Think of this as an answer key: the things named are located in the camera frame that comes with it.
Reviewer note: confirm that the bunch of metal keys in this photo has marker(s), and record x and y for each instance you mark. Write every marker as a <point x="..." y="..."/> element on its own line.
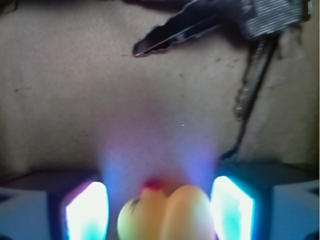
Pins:
<point x="261" y="21"/>

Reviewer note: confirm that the yellow rubber duck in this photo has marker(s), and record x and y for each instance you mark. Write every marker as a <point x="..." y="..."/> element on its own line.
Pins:
<point x="183" y="215"/>

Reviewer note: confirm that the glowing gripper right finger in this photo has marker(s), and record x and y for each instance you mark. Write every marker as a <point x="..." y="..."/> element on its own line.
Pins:
<point x="241" y="209"/>

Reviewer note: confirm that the brown paper bag tray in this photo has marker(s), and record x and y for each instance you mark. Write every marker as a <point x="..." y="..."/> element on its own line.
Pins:
<point x="72" y="95"/>

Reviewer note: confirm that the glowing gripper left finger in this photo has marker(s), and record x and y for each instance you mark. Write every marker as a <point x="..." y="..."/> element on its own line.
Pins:
<point x="78" y="211"/>

